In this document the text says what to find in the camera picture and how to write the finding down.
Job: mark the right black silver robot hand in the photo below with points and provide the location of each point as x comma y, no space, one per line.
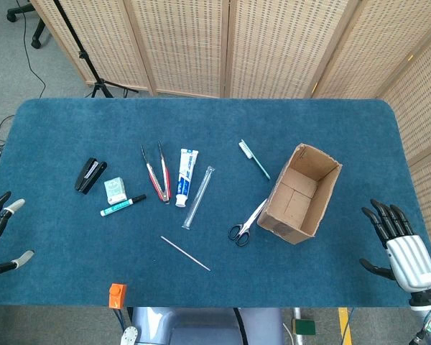
409,258

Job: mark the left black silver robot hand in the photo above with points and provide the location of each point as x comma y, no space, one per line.
0,212

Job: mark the white blue toothpaste tube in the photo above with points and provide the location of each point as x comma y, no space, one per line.
185,176

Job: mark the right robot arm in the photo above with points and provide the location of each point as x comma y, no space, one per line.
425,305

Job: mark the small green white box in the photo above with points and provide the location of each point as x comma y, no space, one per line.
115,190

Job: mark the open cardboard box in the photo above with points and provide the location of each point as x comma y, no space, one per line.
283,224

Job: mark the straw in clear wrapper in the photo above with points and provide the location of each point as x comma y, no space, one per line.
198,197

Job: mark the black stapler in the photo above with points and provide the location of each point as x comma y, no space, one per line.
84,185

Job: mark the green white marker pen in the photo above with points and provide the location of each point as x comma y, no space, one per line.
118,207

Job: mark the small green block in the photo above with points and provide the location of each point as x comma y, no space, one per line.
305,327

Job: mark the orange plastic block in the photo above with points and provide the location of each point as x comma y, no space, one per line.
116,296

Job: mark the black tripod stand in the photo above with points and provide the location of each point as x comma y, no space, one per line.
82,54

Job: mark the black office chair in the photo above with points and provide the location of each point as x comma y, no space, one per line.
37,36

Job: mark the thin metal rod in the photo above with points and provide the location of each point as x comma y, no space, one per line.
185,253

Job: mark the grey blue robot torso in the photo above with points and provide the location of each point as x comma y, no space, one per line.
201,323

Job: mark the blue felt table mat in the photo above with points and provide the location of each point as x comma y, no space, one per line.
215,118

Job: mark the woven folding screen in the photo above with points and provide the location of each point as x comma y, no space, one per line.
186,43

